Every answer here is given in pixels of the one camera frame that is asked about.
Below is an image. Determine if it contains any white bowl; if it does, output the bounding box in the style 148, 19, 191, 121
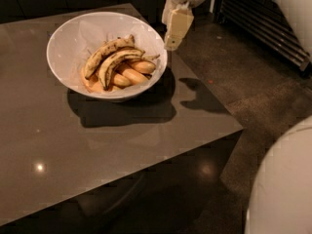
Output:
47, 12, 167, 101

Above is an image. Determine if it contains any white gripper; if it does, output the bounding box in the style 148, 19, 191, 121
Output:
162, 0, 205, 51

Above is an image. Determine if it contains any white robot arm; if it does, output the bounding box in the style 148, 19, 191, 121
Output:
162, 0, 312, 234

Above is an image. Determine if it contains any yellow bread roll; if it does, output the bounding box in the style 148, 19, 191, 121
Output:
117, 63, 147, 85
111, 73, 132, 88
128, 60, 156, 74

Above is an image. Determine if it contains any yellow bread roll middle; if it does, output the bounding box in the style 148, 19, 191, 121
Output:
117, 63, 147, 85

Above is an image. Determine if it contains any spotted banana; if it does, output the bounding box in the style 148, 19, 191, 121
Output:
83, 35, 135, 80
97, 49, 144, 91

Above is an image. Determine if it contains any yellow bread roll left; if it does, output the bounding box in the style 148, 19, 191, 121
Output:
111, 73, 132, 88

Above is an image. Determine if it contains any yellow bread roll right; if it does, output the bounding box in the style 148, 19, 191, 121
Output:
128, 60, 156, 74

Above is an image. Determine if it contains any dark slatted vent grille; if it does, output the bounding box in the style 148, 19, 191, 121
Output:
214, 0, 311, 75

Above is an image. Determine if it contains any upper spotted banana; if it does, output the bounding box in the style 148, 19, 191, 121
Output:
83, 35, 135, 80

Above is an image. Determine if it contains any lower spotted banana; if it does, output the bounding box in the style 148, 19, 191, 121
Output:
97, 49, 144, 91

